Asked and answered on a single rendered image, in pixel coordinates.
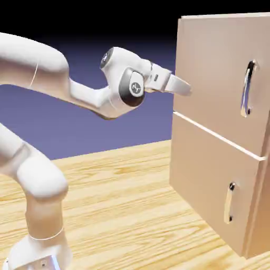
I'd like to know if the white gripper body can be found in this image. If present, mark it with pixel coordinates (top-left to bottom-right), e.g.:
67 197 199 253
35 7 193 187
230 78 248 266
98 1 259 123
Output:
165 74 192 97

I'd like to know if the light wood cabinet door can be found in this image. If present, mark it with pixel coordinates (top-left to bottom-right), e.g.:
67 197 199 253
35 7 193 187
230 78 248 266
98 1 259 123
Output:
172 14 270 158
169 113 262 258

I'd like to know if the light wood cabinet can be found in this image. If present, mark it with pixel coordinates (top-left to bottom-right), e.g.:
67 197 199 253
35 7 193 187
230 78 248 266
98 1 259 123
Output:
169 12 270 259

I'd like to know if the curved silver door handle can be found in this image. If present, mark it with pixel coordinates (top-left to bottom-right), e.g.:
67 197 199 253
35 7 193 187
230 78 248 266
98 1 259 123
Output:
240 59 259 118
223 181 237 224

